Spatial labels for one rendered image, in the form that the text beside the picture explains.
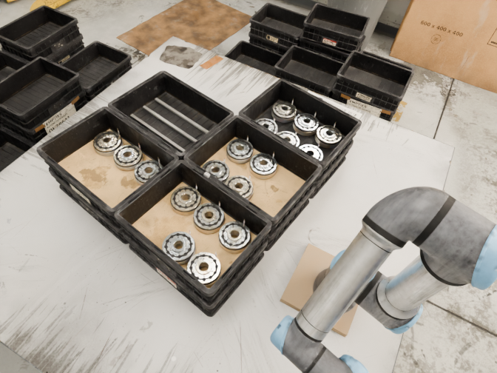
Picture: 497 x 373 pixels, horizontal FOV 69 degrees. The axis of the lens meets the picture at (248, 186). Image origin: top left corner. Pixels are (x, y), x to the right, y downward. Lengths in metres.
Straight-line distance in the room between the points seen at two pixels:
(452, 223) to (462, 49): 3.05
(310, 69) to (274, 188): 1.47
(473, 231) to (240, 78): 1.47
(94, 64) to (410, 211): 2.31
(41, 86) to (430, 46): 3.01
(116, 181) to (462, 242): 1.08
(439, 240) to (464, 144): 2.45
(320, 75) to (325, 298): 2.01
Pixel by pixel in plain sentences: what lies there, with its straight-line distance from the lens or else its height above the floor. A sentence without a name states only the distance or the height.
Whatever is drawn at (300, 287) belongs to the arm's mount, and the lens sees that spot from 1.28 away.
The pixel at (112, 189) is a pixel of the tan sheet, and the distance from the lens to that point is 1.37.
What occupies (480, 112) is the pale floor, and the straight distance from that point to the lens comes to 3.53.
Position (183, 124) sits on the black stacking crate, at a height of 0.83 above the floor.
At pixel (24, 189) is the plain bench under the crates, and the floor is 0.70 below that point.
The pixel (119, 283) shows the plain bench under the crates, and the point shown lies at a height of 0.70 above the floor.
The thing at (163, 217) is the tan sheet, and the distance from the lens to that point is 1.27.
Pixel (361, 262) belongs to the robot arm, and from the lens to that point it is 0.78.
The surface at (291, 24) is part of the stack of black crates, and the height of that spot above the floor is 0.38.
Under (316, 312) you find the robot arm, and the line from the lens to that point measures 0.82.
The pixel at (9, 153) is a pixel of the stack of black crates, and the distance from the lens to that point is 2.46.
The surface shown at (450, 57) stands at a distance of 3.73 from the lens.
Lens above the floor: 1.90
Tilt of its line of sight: 54 degrees down
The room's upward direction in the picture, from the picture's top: 6 degrees clockwise
